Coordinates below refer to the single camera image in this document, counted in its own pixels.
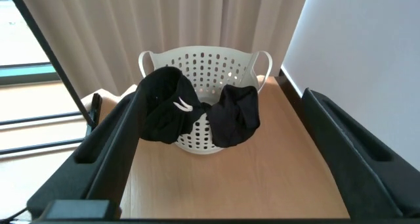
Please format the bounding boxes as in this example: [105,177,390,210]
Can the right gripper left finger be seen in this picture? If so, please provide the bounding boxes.
[26,85,146,219]

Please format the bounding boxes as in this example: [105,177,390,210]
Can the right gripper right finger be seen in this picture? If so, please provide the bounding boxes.
[301,87,420,219]

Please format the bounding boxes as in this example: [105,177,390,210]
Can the black shorts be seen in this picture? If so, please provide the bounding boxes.
[139,66,206,145]

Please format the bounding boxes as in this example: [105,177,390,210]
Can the black clothes rack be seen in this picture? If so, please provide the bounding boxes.
[0,0,104,156]

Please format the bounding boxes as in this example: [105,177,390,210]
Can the white laundry basket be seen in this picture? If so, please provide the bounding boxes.
[138,45,274,156]

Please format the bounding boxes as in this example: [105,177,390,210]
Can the black garment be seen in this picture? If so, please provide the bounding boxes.
[205,83,261,149]

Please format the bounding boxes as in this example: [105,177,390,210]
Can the beige curtain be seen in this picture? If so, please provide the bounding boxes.
[16,0,311,99]

